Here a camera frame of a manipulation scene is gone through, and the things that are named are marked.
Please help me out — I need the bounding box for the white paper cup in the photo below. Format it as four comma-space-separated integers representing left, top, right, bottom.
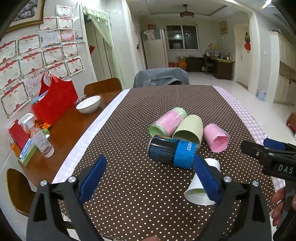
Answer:
184, 154, 221, 205

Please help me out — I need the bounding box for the pink paper cup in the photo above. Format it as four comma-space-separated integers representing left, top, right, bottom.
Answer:
203, 123, 230, 153

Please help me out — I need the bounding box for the light green paper cup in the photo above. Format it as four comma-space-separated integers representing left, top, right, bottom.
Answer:
172, 114, 203, 150

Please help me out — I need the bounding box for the pink and green cup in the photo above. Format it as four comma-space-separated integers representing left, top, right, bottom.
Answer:
148, 107, 188, 137

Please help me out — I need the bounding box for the person's right hand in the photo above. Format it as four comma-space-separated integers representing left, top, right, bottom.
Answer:
271, 187, 285, 226

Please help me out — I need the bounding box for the person's left hand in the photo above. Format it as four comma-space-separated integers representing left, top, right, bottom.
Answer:
142, 236, 160, 241

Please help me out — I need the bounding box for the pink checkered tablecloth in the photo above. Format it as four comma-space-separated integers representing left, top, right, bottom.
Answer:
210, 86, 280, 195

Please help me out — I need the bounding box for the light blue bucket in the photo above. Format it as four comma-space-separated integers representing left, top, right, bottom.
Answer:
257, 88, 266, 101

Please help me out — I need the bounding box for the brown polka dot tablecloth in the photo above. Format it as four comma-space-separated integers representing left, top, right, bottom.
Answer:
54, 85, 274, 240

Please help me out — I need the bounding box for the clear spray bottle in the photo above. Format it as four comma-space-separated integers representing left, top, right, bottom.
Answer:
18, 113, 54, 158

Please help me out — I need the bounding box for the green tissue box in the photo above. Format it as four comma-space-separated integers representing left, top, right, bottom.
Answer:
15, 129, 51, 167

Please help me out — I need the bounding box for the near brown wooden chair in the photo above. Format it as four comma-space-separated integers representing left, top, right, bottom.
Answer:
6, 168, 35, 217

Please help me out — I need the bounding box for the brown wooden chair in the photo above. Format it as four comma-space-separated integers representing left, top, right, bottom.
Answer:
84, 78, 122, 97
6, 168, 35, 217

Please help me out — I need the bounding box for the white ceramic bowl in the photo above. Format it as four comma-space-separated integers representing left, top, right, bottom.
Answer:
76, 95, 101, 114

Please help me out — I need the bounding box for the red card box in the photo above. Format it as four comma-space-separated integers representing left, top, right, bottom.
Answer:
8, 120, 29, 150

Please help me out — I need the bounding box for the blue and black can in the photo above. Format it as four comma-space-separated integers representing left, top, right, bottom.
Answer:
147, 135, 197, 169

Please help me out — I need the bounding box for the dark wooden desk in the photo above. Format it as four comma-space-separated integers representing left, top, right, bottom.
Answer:
186, 56, 235, 80

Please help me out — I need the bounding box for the red felt bag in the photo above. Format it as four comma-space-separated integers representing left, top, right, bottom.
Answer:
32, 74, 78, 125

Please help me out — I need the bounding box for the grey covered chair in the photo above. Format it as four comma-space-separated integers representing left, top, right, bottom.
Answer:
133, 67, 190, 88

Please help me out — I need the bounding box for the window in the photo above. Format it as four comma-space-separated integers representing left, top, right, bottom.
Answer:
166, 25, 199, 50

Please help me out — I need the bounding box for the white refrigerator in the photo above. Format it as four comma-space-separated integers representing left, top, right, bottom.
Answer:
141, 28, 169, 69

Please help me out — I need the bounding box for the ceiling fan lamp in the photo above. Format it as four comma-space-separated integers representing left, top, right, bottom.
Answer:
180, 4, 195, 18

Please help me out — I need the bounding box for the green door curtain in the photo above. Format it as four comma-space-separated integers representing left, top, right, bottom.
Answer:
82, 4, 125, 87

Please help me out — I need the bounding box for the framed blossom picture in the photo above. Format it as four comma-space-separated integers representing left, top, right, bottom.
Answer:
6, 0, 45, 33

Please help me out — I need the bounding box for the white wall cabinet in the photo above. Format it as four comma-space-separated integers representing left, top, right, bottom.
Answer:
266, 32, 295, 105

